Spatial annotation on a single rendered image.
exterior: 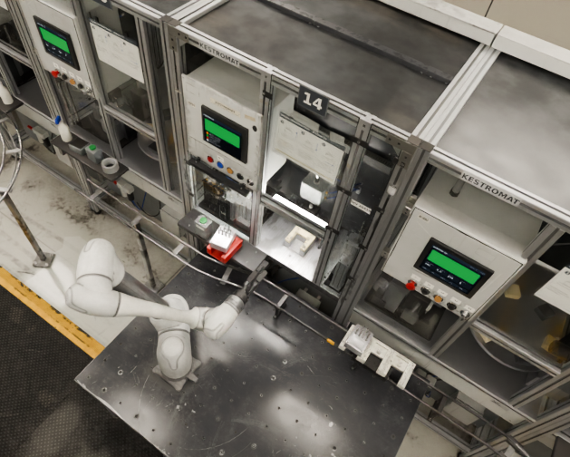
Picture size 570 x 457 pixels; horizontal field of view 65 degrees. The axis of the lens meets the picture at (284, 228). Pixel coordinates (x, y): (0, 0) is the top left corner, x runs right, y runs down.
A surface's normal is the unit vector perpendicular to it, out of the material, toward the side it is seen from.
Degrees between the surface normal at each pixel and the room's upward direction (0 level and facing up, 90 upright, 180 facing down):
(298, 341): 0
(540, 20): 90
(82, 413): 0
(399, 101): 0
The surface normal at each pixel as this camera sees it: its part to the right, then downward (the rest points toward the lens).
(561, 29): -0.55, 0.64
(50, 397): 0.10, -0.59
